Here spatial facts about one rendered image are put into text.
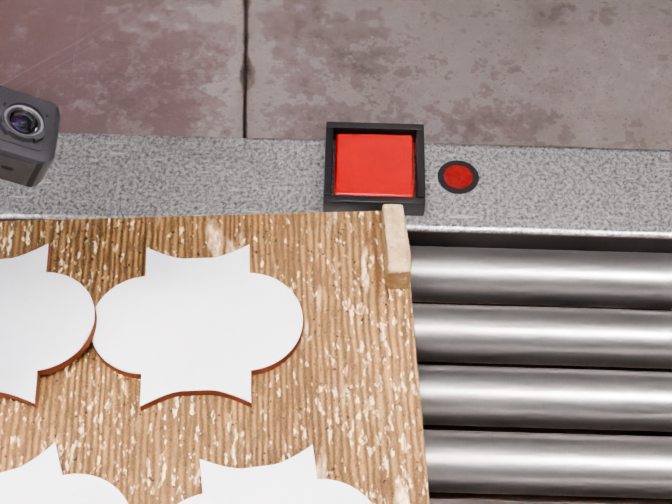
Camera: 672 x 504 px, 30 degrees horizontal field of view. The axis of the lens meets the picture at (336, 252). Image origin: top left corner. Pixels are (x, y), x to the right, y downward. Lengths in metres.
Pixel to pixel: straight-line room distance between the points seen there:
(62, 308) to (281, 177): 0.20
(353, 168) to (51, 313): 0.25
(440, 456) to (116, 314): 0.24
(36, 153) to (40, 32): 1.68
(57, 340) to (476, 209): 0.33
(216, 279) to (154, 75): 1.40
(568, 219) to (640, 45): 1.42
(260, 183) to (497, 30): 1.42
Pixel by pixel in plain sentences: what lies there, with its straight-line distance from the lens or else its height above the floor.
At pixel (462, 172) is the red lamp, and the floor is 0.92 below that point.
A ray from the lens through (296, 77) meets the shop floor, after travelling 2.24.
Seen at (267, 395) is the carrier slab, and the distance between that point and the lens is 0.85.
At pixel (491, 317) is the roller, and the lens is 0.90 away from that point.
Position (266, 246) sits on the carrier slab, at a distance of 0.91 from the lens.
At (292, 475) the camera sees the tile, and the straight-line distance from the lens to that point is 0.81.
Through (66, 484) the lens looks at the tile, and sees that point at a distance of 0.82.
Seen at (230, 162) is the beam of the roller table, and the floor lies 0.91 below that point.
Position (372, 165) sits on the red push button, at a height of 0.93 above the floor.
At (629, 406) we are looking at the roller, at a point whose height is 0.92.
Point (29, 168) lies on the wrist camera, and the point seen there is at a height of 1.15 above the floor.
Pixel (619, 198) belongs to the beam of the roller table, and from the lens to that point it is 0.98.
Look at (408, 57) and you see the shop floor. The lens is 2.28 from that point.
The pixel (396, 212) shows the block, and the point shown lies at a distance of 0.89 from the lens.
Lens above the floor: 1.69
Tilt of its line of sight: 57 degrees down
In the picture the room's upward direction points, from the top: 2 degrees clockwise
